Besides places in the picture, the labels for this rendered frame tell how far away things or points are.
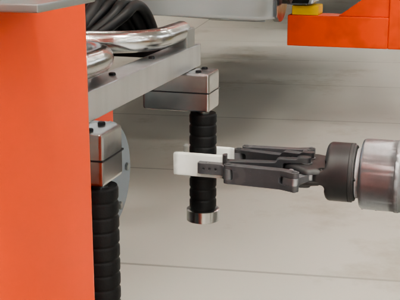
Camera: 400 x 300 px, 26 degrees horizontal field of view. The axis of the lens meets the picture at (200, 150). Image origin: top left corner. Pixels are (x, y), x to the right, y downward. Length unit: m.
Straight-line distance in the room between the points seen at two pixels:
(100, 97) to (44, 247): 0.39
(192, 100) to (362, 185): 0.24
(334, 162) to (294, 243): 2.16
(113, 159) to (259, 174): 0.31
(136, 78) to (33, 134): 0.50
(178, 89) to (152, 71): 0.13
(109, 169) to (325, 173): 0.36
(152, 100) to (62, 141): 0.65
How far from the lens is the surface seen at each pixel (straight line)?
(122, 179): 1.04
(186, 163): 1.13
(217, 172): 1.10
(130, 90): 0.92
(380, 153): 1.07
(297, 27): 4.60
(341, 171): 1.07
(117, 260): 0.84
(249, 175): 1.07
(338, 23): 4.57
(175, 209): 3.57
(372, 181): 1.06
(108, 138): 0.79
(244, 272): 2.95
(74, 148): 0.49
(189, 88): 1.10
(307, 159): 1.09
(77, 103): 0.49
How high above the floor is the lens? 1.13
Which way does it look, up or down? 15 degrees down
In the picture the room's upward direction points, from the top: straight up
